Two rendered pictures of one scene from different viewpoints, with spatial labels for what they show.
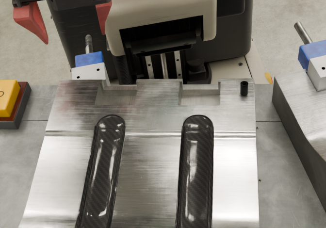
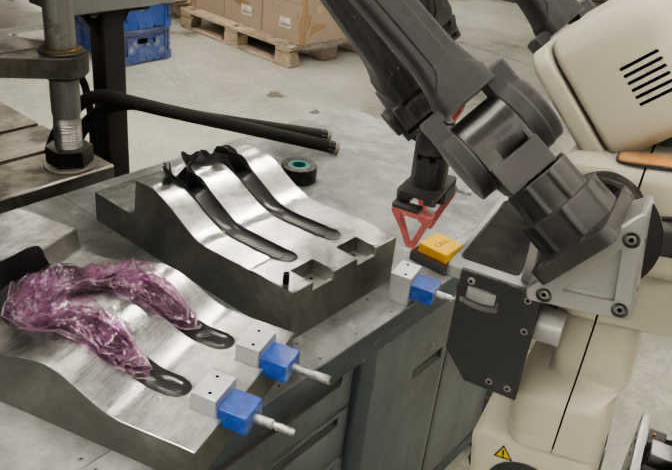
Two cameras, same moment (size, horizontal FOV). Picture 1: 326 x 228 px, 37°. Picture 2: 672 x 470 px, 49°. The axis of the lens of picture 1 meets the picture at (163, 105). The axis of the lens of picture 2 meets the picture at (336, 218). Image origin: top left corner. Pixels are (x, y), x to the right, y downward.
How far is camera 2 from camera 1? 1.26 m
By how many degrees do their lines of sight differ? 83
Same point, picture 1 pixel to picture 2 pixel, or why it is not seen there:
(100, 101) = (365, 252)
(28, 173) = not seen: hidden behind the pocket
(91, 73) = (404, 270)
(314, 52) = (282, 351)
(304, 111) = (246, 322)
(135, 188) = (278, 226)
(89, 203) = (291, 215)
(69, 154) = (329, 219)
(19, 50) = not seen: outside the picture
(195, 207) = (241, 238)
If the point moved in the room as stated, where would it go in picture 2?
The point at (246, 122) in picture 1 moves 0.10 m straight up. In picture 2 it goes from (262, 270) to (266, 213)
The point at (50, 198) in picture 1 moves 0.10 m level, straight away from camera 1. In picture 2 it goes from (309, 206) to (364, 212)
